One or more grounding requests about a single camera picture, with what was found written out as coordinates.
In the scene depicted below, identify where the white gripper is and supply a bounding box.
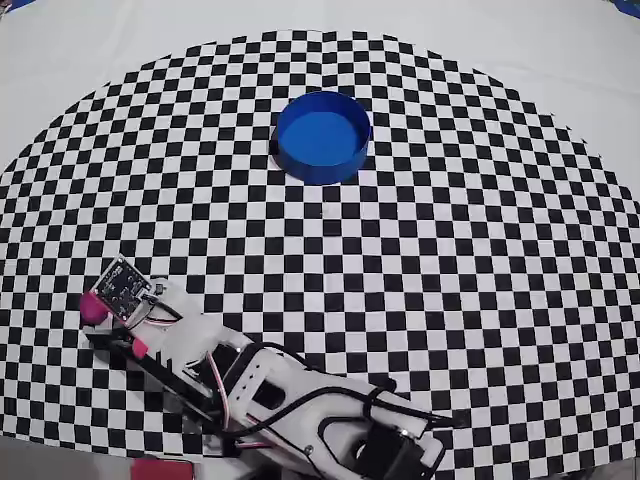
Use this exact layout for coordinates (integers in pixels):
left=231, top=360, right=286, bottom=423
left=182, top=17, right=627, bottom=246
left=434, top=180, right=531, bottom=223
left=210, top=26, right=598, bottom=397
left=81, top=277, right=251, bottom=421

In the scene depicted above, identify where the pink faceted ball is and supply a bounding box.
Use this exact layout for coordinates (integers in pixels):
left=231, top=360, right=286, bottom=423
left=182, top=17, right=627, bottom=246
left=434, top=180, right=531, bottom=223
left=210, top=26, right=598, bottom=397
left=79, top=292, right=110, bottom=325

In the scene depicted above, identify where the blue round box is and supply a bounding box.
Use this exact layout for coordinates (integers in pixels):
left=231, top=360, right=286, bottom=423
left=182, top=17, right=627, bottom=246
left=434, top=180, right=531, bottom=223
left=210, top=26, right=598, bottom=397
left=271, top=90, right=372, bottom=185

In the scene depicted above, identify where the red flat object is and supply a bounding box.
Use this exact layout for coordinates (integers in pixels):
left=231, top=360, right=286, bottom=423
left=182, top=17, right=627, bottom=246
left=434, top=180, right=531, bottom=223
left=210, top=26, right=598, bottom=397
left=130, top=458, right=195, bottom=480

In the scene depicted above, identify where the black white checkered mat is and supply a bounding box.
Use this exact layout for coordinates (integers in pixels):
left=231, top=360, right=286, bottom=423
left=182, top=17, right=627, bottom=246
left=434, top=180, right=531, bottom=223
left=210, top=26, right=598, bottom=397
left=0, top=0, right=640, bottom=476

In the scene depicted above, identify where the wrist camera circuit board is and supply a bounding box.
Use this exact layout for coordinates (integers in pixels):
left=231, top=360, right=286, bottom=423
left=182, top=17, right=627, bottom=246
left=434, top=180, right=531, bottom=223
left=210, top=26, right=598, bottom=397
left=91, top=254, right=154, bottom=329

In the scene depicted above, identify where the white red servo cable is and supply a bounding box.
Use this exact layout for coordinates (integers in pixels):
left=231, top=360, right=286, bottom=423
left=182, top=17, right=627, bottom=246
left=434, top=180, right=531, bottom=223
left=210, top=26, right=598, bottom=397
left=204, top=349, right=239, bottom=434

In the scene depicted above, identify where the black cable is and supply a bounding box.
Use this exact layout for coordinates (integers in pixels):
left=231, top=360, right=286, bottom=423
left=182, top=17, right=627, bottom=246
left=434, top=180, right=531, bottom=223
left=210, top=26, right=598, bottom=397
left=219, top=377, right=471, bottom=451

